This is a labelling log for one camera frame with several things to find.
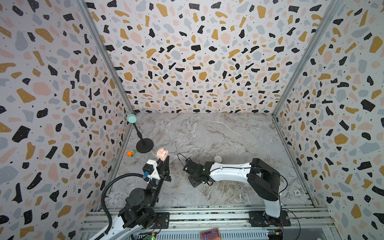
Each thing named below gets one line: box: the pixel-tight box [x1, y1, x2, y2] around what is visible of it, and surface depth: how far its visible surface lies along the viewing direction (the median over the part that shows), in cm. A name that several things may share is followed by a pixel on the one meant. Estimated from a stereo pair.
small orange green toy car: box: [126, 150, 136, 158], surface depth 97 cm
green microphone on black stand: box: [126, 113, 154, 154], surface depth 101 cm
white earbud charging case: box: [214, 155, 222, 163], surface depth 97 cm
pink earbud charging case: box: [156, 148, 169, 161], surface depth 65 cm
